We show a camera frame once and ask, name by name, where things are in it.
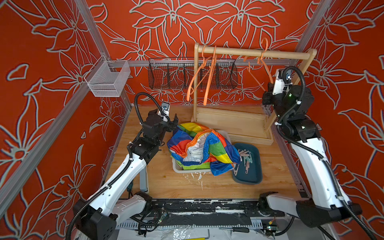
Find rainbow striped shorts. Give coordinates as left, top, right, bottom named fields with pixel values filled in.
left=167, top=123, right=241, bottom=176

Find orange hanger of rainbow shorts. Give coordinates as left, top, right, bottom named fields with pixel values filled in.
left=247, top=38, right=274, bottom=92

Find lime green shorts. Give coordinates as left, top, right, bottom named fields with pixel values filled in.
left=176, top=161, right=210, bottom=171

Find orange hanger of green shorts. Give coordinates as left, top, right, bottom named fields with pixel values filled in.
left=203, top=46, right=217, bottom=106

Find orange clothes hanger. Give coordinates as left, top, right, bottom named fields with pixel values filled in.
left=187, top=45, right=211, bottom=101

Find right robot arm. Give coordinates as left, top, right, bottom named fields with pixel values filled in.
left=259, top=66, right=376, bottom=240

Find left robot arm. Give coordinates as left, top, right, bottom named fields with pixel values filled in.
left=65, top=92, right=179, bottom=240

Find wooden clothes rack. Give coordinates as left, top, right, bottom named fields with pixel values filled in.
left=191, top=42, right=318, bottom=146

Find white plastic basket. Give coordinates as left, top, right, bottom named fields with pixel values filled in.
left=171, top=130, right=232, bottom=174

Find grey rectangular block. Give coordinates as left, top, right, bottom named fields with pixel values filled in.
left=139, top=167, right=149, bottom=193

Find teal plastic tray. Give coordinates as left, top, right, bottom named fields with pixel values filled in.
left=232, top=143, right=263, bottom=185

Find clothespin in tray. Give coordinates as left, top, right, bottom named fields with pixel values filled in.
left=233, top=165, right=240, bottom=177

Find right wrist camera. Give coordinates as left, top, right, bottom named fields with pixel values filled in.
left=273, top=69, right=293, bottom=95

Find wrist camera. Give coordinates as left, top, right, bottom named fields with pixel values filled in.
left=273, top=69, right=293, bottom=95
left=161, top=102, right=171, bottom=116

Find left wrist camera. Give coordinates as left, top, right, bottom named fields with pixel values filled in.
left=161, top=102, right=171, bottom=116

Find black wire wall basket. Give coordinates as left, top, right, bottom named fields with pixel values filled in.
left=148, top=57, right=239, bottom=90

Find green handled screwdriver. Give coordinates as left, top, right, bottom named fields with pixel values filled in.
left=127, top=182, right=133, bottom=194

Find clear acrylic wall bin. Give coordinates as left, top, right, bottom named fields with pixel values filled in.
left=84, top=55, right=131, bottom=98

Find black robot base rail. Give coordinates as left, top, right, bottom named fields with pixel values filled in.
left=135, top=199, right=286, bottom=227

